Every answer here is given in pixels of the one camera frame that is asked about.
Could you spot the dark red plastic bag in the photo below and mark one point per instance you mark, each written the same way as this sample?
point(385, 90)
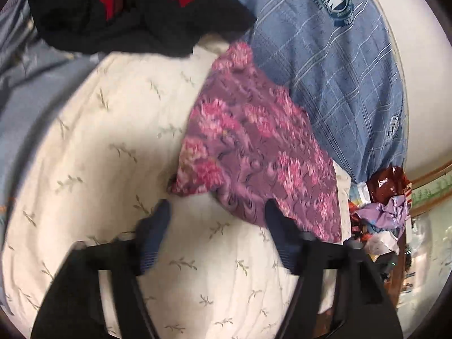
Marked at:
point(386, 183)

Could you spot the light blue packet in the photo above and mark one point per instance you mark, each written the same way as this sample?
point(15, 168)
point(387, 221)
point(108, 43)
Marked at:
point(360, 191)

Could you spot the light purple cloth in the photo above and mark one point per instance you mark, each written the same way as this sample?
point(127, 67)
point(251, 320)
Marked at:
point(393, 209)

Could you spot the wooden frame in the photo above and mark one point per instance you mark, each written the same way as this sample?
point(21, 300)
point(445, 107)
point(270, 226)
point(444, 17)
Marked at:
point(429, 187)

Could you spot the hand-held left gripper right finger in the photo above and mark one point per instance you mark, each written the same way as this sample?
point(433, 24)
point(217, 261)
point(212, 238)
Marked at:
point(282, 240)

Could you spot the purple floral shirt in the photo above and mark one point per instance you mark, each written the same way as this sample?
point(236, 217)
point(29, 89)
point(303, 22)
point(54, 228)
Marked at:
point(254, 141)

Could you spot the grey-blue striped bedsheet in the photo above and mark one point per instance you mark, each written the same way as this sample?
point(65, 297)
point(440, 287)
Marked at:
point(28, 77)

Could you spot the cream leaf-print sheet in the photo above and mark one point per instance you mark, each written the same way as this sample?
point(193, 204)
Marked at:
point(106, 148)

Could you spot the black and red garment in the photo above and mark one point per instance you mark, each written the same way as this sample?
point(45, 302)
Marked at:
point(134, 10)

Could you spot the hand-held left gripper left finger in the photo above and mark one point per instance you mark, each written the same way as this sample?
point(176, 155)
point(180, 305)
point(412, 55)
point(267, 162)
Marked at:
point(155, 233)

